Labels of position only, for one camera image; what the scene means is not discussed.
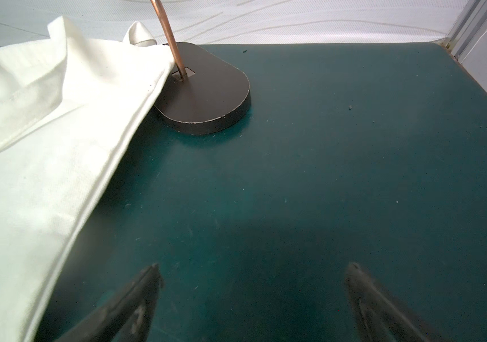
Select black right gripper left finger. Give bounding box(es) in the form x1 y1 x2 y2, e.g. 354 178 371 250
58 264 164 341

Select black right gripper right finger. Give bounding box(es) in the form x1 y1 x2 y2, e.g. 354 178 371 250
345 262 447 341

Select white printed canvas tote bag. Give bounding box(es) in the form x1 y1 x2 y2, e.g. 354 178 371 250
0 17 175 341

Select green table mat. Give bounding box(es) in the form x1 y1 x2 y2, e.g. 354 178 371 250
36 44 487 341

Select bronze scroll hanger stand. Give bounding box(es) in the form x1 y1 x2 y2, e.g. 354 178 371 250
151 1 251 135

